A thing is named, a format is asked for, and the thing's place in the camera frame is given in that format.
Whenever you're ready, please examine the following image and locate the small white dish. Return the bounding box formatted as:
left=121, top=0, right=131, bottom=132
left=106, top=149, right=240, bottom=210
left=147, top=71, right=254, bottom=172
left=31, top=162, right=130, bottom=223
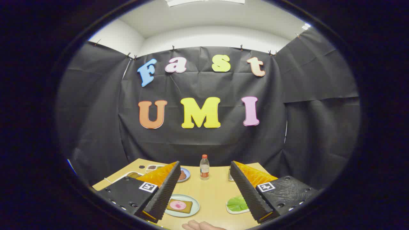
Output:
left=226, top=195, right=250, bottom=214

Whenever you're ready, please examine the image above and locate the white divided grain tray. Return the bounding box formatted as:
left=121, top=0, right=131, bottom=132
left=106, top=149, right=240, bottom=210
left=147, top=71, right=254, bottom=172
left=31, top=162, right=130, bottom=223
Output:
left=145, top=164, right=166, bottom=173

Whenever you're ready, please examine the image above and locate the black backdrop cloth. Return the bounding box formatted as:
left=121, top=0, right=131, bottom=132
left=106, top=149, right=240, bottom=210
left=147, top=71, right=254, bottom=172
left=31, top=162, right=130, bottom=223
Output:
left=56, top=27, right=361, bottom=192

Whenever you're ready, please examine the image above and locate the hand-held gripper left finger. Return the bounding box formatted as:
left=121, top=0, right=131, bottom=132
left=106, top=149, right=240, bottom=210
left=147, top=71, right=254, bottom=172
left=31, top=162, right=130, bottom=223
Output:
left=95, top=161, right=181, bottom=223

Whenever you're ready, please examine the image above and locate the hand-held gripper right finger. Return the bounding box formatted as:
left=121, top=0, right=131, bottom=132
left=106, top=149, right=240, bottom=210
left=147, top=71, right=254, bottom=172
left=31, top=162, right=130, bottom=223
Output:
left=229, top=161, right=320, bottom=224

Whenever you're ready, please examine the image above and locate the green lettuce leaf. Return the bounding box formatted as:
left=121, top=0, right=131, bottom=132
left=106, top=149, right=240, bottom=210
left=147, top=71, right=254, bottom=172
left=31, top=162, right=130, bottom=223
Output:
left=227, top=195, right=249, bottom=212

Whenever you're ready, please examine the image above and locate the white toaster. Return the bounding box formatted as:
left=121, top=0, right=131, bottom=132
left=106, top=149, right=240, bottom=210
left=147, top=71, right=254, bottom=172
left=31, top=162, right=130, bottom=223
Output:
left=113, top=171, right=144, bottom=184

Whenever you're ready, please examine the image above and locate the blue plate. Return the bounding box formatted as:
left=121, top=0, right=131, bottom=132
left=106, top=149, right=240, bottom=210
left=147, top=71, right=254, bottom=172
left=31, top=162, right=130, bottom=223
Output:
left=177, top=167, right=191, bottom=183

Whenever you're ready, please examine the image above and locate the pale green plate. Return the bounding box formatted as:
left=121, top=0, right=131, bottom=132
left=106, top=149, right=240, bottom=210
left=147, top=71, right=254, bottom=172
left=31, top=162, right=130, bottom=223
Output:
left=165, top=194, right=200, bottom=218

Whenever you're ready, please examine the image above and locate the long ceiling light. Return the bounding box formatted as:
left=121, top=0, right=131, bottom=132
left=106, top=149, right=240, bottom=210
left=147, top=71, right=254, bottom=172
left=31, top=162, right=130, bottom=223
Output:
left=165, top=0, right=245, bottom=7

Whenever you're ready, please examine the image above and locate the bread slice under ham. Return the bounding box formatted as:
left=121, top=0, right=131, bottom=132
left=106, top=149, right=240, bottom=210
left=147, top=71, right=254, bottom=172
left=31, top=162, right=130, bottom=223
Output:
left=167, top=199, right=193, bottom=214

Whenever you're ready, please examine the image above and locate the clear bottle with red cap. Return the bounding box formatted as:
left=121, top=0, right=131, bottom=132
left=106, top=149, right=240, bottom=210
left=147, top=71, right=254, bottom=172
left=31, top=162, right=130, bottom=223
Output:
left=200, top=154, right=210, bottom=181

